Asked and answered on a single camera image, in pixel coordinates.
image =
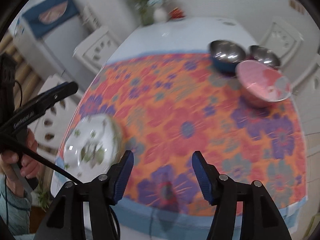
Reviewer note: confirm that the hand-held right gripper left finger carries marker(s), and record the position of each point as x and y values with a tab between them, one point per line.
122	177

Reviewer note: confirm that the person's left forearm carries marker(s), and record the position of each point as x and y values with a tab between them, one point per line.
15	205

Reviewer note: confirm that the red lidded tea cup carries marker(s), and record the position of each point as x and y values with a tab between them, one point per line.
177	13

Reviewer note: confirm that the pink patterned bowl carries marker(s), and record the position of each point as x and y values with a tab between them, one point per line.
260	85

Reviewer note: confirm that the framed picture with tassels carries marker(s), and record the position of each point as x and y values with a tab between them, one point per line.
297	6

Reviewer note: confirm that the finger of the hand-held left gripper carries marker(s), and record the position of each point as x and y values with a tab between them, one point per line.
60	92

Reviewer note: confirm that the person's left hand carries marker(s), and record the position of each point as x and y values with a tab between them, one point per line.
31	142

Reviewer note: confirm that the beige ribbed curtain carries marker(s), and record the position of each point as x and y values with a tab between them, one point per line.
17	50

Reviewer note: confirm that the green potted plant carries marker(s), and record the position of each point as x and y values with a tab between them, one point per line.
44	197

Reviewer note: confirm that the white vase with blue flowers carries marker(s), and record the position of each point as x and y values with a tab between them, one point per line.
160	13

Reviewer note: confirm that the orange floral tablecloth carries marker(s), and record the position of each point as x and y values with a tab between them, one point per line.
175	120

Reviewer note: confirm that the white floral plate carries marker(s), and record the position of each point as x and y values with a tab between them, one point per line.
87	142

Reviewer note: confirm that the steel bowl red exterior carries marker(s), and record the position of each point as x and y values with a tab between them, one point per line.
265	56

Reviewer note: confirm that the white wooden dining chair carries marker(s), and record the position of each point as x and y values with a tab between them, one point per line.
282	37
306	80
97	47
53	127

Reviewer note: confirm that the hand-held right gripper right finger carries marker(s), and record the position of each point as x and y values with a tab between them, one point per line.
203	177

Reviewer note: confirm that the glass vase with greenery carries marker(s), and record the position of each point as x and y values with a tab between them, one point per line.
142	10

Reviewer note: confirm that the white refrigerator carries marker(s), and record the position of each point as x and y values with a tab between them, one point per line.
62	55

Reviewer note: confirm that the blue fabric refrigerator cover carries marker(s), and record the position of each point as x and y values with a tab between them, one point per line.
50	15

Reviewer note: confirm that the steel bowl blue exterior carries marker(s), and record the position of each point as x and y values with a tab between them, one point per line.
226	55

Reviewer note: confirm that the white corner shelf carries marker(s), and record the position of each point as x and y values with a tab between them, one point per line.
90	17

